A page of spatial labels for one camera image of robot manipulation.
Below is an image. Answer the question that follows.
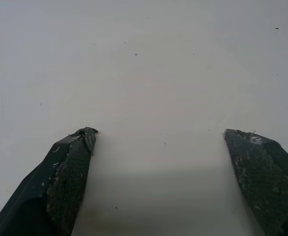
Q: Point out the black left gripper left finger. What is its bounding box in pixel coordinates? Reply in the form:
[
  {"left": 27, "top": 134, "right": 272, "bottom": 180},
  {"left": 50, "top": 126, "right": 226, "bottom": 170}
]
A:
[{"left": 0, "top": 127, "right": 99, "bottom": 236}]

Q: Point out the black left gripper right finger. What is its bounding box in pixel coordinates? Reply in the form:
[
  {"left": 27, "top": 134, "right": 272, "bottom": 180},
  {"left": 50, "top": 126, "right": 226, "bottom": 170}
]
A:
[{"left": 223, "top": 128, "right": 288, "bottom": 236}]

